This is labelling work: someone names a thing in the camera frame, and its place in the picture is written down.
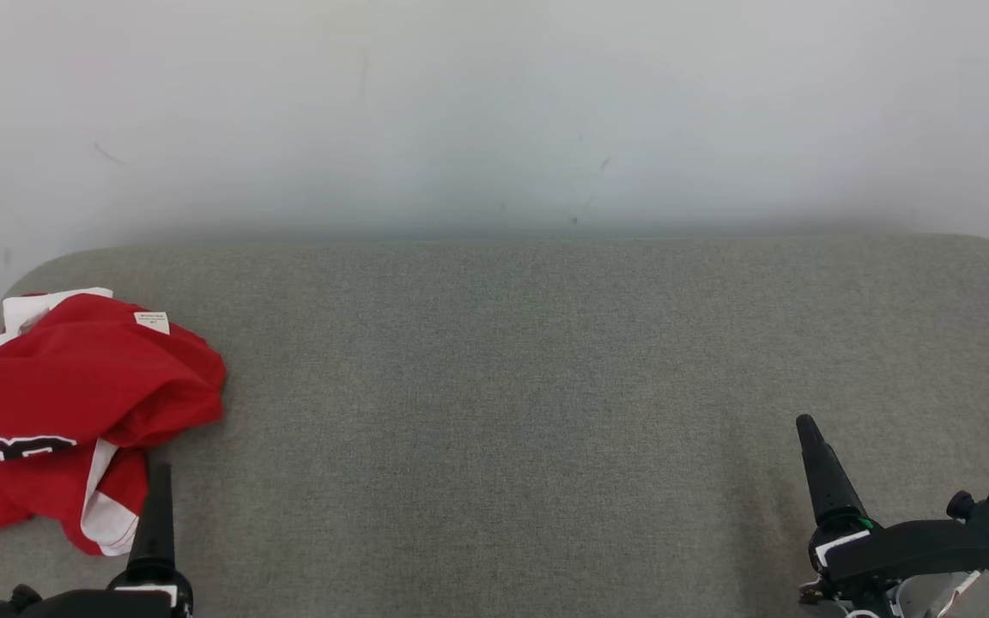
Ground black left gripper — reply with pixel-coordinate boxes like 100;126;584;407
31;463;195;618

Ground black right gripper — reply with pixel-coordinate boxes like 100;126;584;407
795;415;989;618

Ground red shorts with white stripes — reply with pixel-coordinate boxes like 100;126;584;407
0;438;149;557

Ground red jersey with white sleeves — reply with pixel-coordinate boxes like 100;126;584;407
0;288;228;469

